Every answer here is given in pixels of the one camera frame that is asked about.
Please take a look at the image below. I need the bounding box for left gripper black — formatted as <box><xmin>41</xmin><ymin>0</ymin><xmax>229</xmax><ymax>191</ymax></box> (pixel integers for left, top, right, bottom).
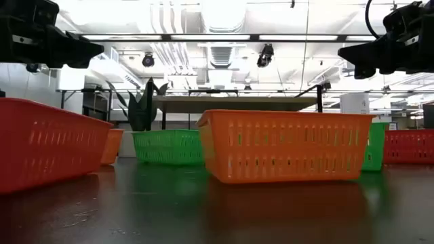
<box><xmin>0</xmin><ymin>25</ymin><xmax>104</xmax><ymax>69</ymax></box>

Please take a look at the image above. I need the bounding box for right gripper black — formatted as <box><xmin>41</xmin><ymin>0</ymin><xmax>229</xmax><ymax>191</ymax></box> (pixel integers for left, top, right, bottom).
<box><xmin>338</xmin><ymin>15</ymin><xmax>434</xmax><ymax>80</ymax></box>

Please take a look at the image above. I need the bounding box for green plastic basket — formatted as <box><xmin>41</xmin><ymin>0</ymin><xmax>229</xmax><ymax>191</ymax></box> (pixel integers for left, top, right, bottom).
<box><xmin>361</xmin><ymin>121</ymin><xmax>390</xmax><ymax>172</ymax></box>
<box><xmin>131</xmin><ymin>129</ymin><xmax>205</xmax><ymax>167</ymax></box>

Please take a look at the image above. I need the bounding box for large red plastic basket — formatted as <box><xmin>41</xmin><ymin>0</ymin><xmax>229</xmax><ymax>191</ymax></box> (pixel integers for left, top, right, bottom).
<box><xmin>0</xmin><ymin>97</ymin><xmax>115</xmax><ymax>195</ymax></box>

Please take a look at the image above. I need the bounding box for orange plastic basket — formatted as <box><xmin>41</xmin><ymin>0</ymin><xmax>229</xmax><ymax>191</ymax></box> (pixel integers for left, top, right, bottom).
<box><xmin>195</xmin><ymin>108</ymin><xmax>376</xmax><ymax>185</ymax></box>
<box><xmin>100</xmin><ymin>127</ymin><xmax>125</xmax><ymax>166</ymax></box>

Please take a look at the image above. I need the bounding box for white box cabinet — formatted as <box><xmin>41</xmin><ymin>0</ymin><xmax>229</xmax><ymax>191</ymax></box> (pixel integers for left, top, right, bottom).
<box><xmin>340</xmin><ymin>93</ymin><xmax>370</xmax><ymax>115</ymax></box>

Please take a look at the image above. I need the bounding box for black shelving unit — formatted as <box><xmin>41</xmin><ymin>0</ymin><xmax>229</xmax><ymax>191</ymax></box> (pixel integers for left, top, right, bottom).
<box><xmin>82</xmin><ymin>88</ymin><xmax>113</xmax><ymax>122</ymax></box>

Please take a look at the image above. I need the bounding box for dark green potted plant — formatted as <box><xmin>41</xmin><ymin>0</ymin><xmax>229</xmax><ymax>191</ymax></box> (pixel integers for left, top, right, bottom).
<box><xmin>104</xmin><ymin>77</ymin><xmax>169</xmax><ymax>132</ymax></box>

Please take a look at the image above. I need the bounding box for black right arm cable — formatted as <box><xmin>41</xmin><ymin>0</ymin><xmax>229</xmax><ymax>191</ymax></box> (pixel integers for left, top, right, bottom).
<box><xmin>364</xmin><ymin>0</ymin><xmax>382</xmax><ymax>40</ymax></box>

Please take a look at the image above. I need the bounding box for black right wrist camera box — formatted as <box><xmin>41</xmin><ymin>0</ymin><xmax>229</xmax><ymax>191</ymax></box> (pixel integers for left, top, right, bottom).
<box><xmin>382</xmin><ymin>1</ymin><xmax>434</xmax><ymax>34</ymax></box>

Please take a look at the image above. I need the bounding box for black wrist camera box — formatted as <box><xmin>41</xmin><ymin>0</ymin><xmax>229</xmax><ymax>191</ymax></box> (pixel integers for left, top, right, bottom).
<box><xmin>382</xmin><ymin>1</ymin><xmax>434</xmax><ymax>34</ymax></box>
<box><xmin>0</xmin><ymin>0</ymin><xmax>60</xmax><ymax>26</ymax></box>

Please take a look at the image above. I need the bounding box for black frame post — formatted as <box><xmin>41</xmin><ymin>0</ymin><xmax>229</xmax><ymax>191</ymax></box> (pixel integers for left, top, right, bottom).
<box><xmin>294</xmin><ymin>83</ymin><xmax>324</xmax><ymax>114</ymax></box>

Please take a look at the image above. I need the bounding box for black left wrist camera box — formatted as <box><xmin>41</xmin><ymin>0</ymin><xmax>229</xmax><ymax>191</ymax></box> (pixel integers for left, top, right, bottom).
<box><xmin>0</xmin><ymin>0</ymin><xmax>60</xmax><ymax>26</ymax></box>

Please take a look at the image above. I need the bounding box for black hanging camera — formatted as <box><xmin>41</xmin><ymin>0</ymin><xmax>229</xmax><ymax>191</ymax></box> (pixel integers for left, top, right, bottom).
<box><xmin>256</xmin><ymin>43</ymin><xmax>275</xmax><ymax>68</ymax></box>
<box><xmin>142</xmin><ymin>52</ymin><xmax>156</xmax><ymax>68</ymax></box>

